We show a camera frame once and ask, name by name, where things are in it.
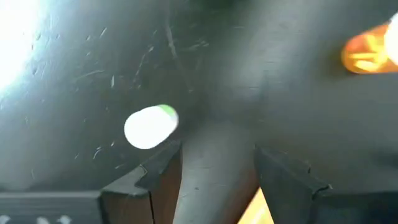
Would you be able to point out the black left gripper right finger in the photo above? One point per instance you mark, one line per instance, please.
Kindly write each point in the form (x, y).
(289, 193)

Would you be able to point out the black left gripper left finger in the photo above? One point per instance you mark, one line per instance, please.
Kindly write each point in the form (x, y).
(140, 199)

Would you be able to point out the clear green-tinted pill bottle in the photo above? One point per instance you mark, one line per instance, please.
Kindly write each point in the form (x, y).
(149, 127)

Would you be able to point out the small amber pill bottle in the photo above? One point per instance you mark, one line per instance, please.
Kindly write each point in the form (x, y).
(367, 53)

